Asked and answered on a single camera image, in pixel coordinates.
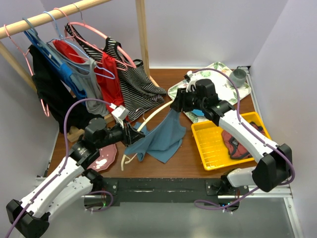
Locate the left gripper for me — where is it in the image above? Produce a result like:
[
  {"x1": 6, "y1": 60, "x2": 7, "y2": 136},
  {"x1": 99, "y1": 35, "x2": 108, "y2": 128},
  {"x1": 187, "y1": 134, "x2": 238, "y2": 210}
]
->
[{"x1": 96, "y1": 118, "x2": 145, "y2": 149}]

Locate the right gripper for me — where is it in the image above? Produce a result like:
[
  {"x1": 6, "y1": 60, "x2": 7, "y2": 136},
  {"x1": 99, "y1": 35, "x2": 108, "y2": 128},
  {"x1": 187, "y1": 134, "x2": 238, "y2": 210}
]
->
[{"x1": 170, "y1": 87, "x2": 206, "y2": 113}]

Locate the cream hanger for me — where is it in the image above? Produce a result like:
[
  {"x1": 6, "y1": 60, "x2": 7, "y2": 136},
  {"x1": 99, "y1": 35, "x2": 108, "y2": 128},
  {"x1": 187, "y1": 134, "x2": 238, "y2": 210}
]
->
[{"x1": 120, "y1": 101, "x2": 173, "y2": 171}]

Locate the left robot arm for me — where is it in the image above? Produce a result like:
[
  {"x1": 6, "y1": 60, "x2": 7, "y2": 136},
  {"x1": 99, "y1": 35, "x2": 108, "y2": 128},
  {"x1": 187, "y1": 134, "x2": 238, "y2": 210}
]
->
[{"x1": 6, "y1": 118, "x2": 145, "y2": 238}]

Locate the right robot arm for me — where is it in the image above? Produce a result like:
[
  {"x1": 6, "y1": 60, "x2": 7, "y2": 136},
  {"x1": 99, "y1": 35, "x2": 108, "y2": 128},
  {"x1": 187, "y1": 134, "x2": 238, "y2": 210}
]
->
[{"x1": 170, "y1": 79, "x2": 295, "y2": 195}]

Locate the striped tank top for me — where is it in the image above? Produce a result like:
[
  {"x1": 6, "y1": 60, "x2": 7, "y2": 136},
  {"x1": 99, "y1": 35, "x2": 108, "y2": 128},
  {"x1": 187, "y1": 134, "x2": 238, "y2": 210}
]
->
[{"x1": 65, "y1": 23, "x2": 166, "y2": 121}]

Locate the grey tank top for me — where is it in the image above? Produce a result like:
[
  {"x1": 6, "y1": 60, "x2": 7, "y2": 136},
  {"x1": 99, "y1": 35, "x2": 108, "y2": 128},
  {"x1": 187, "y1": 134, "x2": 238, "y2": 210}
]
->
[{"x1": 70, "y1": 59, "x2": 109, "y2": 117}]

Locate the red tank top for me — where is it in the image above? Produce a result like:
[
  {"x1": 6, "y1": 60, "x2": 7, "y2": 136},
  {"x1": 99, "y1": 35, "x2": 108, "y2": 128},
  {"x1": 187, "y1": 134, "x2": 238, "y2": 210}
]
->
[{"x1": 53, "y1": 41, "x2": 124, "y2": 113}]

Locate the maroon tank top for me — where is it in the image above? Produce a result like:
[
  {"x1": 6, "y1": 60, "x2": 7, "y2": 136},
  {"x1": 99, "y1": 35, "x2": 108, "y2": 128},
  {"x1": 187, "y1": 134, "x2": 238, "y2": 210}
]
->
[{"x1": 221, "y1": 130, "x2": 252, "y2": 160}]

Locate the black tank top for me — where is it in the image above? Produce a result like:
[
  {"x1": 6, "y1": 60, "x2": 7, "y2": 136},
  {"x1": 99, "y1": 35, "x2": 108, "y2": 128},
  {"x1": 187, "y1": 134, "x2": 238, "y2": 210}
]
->
[{"x1": 29, "y1": 45, "x2": 102, "y2": 133}]

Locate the royal blue tank top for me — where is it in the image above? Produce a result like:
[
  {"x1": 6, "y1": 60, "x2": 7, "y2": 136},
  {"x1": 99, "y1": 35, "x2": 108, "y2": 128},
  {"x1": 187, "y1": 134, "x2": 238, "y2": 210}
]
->
[{"x1": 24, "y1": 29, "x2": 87, "y2": 100}]

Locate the pink hanger with striped top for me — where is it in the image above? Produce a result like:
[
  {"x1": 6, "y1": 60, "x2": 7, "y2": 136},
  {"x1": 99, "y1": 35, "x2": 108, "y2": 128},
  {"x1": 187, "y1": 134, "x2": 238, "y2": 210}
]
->
[{"x1": 54, "y1": 7, "x2": 136, "y2": 68}]

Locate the light blue hanger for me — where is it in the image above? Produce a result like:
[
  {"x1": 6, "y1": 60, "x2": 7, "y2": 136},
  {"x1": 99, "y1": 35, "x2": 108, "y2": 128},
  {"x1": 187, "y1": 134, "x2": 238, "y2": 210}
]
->
[{"x1": 43, "y1": 11, "x2": 115, "y2": 80}]

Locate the pink hanger with black top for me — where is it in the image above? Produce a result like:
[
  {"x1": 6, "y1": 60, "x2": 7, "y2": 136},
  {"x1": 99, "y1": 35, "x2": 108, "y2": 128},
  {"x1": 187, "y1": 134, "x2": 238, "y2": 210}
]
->
[{"x1": 3, "y1": 24, "x2": 50, "y2": 117}]

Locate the grey blue hanger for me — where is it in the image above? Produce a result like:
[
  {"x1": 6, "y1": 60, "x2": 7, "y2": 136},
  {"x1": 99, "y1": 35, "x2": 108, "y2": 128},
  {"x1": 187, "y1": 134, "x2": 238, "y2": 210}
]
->
[{"x1": 22, "y1": 17, "x2": 64, "y2": 69}]

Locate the blue dotted plate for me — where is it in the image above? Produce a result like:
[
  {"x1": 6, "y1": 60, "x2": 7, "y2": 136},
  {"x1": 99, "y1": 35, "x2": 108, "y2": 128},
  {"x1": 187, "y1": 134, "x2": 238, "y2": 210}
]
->
[{"x1": 192, "y1": 109, "x2": 205, "y2": 117}]

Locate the pink dotted plate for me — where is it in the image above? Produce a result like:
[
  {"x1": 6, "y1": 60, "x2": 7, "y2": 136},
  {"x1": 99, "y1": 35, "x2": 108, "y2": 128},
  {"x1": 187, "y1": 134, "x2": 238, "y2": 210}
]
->
[{"x1": 88, "y1": 144, "x2": 117, "y2": 172}]

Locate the floral serving tray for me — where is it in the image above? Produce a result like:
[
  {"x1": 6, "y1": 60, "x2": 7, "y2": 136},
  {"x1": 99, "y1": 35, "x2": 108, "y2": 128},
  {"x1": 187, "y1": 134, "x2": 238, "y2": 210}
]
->
[{"x1": 168, "y1": 62, "x2": 252, "y2": 123}]

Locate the wooden clothes rack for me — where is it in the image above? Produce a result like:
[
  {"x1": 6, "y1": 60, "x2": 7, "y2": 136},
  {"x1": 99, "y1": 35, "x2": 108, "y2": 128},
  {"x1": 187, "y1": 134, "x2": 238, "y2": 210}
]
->
[{"x1": 0, "y1": 0, "x2": 158, "y2": 142}]

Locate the grey cup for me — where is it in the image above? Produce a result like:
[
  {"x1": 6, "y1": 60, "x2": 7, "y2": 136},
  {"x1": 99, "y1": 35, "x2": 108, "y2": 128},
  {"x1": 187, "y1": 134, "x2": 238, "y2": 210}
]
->
[{"x1": 229, "y1": 68, "x2": 247, "y2": 87}]

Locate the yellow plastic bin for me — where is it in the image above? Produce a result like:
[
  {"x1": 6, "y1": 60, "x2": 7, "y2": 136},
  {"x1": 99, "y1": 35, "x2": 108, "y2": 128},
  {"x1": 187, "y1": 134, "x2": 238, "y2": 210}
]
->
[{"x1": 191, "y1": 111, "x2": 272, "y2": 171}]

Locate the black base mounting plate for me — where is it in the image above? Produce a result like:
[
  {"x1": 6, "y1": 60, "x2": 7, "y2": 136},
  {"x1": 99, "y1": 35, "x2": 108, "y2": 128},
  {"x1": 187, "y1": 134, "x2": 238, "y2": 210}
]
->
[{"x1": 84, "y1": 177, "x2": 250, "y2": 208}]

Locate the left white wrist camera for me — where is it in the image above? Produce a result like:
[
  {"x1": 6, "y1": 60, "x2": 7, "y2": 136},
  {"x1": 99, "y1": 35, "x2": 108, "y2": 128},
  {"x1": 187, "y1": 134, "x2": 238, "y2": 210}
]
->
[{"x1": 111, "y1": 105, "x2": 129, "y2": 128}]

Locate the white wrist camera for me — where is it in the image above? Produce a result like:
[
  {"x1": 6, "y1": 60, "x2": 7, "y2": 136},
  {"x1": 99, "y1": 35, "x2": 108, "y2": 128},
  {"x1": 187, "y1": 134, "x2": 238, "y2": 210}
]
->
[
  {"x1": 184, "y1": 70, "x2": 197, "y2": 92},
  {"x1": 111, "y1": 105, "x2": 129, "y2": 128}
]

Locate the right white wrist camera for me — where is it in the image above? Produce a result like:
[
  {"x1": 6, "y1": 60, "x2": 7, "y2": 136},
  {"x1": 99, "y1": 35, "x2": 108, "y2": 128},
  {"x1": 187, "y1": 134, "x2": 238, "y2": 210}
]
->
[{"x1": 184, "y1": 70, "x2": 197, "y2": 92}]

